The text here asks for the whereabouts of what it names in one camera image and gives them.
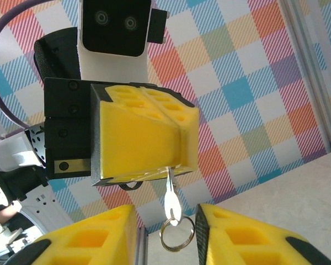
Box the silver key ring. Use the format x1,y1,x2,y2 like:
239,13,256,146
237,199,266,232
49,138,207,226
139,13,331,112
159,215,196,252

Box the aluminium frame bar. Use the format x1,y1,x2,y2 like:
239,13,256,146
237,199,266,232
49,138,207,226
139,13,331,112
136,226,150,265

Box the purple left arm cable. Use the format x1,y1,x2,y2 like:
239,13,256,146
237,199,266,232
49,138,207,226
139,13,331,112
0,0,27,136

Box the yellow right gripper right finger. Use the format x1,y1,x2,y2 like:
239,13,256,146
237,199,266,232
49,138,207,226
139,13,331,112
195,203,331,265

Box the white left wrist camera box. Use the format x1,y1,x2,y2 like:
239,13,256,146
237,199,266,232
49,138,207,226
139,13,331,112
77,0,152,83

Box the person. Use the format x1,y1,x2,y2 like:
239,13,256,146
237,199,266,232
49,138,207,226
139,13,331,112
0,203,22,224

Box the small silver key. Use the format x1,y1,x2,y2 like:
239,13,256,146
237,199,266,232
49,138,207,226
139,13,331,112
163,165,183,226

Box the aluminium left corner post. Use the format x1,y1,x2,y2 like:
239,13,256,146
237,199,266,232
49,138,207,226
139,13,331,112
281,0,331,152

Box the white perforated panel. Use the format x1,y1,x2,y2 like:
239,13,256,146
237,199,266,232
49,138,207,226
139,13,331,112
16,190,74,237

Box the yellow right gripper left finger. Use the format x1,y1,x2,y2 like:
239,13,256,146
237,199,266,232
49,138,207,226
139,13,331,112
24,204,138,265

